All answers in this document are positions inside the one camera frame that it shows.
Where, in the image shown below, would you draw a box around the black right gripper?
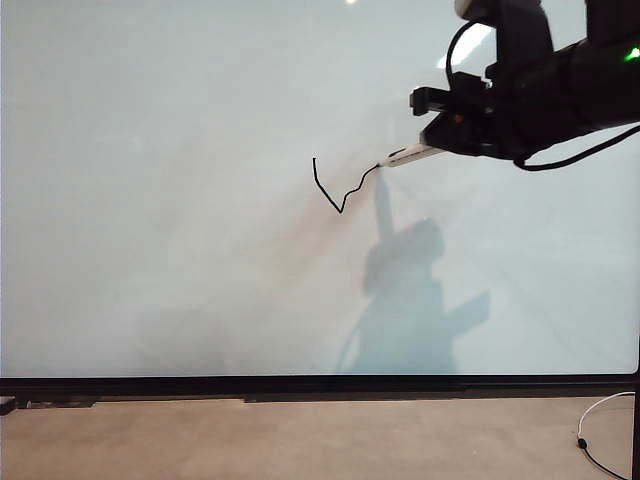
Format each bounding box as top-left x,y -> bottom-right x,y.
418,99 -> 536,160

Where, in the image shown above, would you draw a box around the white black whiteboard marker pen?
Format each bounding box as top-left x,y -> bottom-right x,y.
374,142 -> 444,169

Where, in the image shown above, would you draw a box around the white glass whiteboard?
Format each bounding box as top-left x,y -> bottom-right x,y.
0,0 -> 640,378

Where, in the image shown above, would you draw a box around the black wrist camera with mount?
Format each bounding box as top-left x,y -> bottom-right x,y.
408,71 -> 495,117

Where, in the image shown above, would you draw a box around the black camera cable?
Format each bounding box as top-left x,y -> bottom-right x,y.
444,18 -> 496,91

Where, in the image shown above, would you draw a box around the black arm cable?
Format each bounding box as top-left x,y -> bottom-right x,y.
513,124 -> 640,172

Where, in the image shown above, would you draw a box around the black whiteboard frame stand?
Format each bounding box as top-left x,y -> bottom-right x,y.
0,370 -> 640,480

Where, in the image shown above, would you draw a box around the white cable with black connector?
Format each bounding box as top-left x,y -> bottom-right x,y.
574,390 -> 638,480

